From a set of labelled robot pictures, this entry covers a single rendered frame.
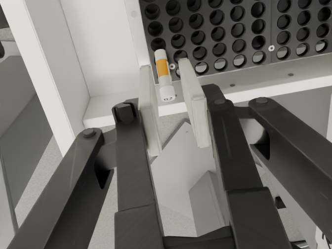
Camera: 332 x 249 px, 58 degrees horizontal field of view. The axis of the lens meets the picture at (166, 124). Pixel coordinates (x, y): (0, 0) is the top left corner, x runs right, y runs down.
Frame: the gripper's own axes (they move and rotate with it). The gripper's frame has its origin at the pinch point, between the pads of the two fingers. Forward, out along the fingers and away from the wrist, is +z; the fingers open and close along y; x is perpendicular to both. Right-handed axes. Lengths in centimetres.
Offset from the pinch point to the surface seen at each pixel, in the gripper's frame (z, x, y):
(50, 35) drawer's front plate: 10.0, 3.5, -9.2
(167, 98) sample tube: 6.2, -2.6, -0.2
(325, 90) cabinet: 22.5, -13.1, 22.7
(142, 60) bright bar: 15.0, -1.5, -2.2
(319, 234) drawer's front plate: 16.9, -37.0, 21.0
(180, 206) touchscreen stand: 96, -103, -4
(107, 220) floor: 100, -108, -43
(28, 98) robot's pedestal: 59, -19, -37
